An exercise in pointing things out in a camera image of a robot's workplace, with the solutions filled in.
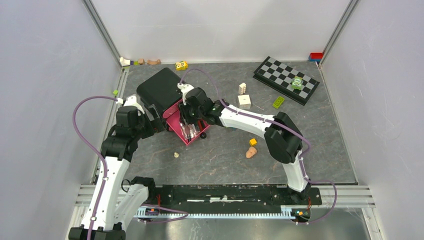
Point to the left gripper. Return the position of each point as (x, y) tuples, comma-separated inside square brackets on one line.
[(155, 125)]

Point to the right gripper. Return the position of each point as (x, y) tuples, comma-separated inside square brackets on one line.
[(183, 110)]

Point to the pink drawer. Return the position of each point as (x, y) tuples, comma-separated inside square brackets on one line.
[(174, 125), (171, 110)]

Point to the pink top drawer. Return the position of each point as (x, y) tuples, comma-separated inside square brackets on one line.
[(171, 110)]

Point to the clear plastic bag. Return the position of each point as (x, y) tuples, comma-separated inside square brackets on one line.
[(189, 131)]

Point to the black makeup organizer box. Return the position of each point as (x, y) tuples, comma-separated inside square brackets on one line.
[(160, 90)]

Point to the white cube box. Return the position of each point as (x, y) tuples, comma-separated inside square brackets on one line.
[(244, 102)]

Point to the beige makeup sponge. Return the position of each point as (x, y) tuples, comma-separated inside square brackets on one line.
[(251, 152)]

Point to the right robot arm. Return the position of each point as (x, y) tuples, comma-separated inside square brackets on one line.
[(282, 137)]

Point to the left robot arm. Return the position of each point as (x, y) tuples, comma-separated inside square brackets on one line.
[(107, 218)]

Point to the yellow toy block face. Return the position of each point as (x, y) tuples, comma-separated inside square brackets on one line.
[(181, 66)]

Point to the white stacked block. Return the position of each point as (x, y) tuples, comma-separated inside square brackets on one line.
[(242, 88)]

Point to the wooden arch block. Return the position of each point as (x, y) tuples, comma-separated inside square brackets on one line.
[(154, 62)]

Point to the yellow cube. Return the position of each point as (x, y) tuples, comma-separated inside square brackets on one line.
[(253, 142)]

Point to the white corner block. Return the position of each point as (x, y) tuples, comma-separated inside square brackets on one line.
[(124, 62)]

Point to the green lego brick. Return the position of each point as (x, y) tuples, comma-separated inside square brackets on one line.
[(278, 102)]

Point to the chessboard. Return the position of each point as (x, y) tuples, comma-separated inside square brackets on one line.
[(279, 76)]

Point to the green toy monster block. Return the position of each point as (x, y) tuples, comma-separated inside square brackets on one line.
[(297, 83)]

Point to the red blue bricks stack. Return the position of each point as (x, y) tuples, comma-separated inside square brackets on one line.
[(315, 57)]

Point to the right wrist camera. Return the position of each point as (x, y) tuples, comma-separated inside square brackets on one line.
[(184, 89)]

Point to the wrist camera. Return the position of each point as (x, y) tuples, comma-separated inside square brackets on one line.
[(184, 89), (130, 101)]

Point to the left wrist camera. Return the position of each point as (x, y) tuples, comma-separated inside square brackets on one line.
[(130, 101)]

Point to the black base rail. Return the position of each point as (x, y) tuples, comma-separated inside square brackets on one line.
[(232, 198)]

